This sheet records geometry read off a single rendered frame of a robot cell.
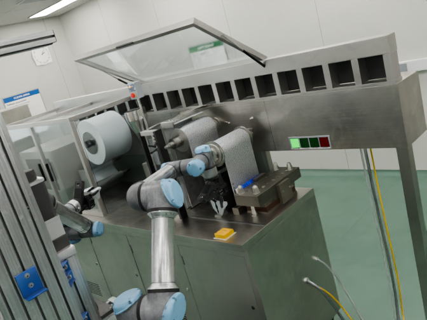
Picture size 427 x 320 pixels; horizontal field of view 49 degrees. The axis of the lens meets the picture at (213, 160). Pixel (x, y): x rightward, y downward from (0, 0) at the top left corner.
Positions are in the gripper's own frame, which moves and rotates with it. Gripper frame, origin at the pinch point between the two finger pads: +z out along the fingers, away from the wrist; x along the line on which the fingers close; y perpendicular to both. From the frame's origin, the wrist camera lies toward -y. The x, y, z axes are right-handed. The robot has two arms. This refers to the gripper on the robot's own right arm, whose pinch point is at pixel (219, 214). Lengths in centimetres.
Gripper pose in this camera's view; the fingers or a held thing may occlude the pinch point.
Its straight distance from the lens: 231.7
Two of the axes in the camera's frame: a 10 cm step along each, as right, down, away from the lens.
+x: -7.2, 0.1, 7.0
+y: 6.3, -4.0, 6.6
